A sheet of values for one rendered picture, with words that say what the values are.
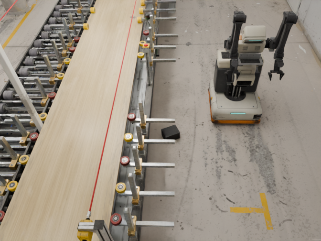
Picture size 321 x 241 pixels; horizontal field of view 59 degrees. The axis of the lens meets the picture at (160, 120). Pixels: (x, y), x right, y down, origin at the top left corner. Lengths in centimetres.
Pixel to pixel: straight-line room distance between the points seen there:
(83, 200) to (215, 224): 143
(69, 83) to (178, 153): 151
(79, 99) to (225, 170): 182
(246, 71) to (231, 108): 57
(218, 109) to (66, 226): 228
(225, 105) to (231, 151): 59
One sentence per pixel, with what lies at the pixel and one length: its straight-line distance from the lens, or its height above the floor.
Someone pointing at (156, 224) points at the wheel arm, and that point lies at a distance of 217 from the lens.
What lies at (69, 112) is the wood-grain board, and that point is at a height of 90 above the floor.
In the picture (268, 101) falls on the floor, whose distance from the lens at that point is 429.
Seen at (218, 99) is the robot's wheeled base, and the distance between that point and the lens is 375.
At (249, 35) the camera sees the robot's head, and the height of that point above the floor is 133.
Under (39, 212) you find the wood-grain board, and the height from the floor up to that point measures 90.
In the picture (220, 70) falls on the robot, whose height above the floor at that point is 67.
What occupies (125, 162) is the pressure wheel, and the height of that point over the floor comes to 91.
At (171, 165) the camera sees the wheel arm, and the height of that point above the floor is 85.
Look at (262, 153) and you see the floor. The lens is 364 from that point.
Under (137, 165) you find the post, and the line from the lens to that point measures 233.
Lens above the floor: 285
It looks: 48 degrees down
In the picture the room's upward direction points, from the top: 4 degrees counter-clockwise
